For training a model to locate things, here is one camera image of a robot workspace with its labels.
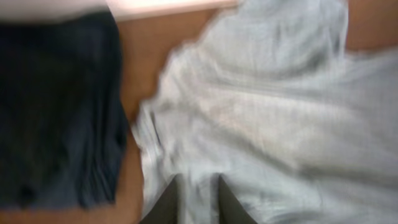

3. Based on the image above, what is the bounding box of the folded navy blue garment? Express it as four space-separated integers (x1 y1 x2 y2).
1 11 128 210

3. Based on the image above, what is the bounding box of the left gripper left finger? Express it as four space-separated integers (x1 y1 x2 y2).
139 175 180 224

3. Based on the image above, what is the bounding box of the light grey-green t-shirt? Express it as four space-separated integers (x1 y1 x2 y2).
132 1 397 223

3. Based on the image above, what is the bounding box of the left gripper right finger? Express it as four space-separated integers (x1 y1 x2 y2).
218 176 257 224

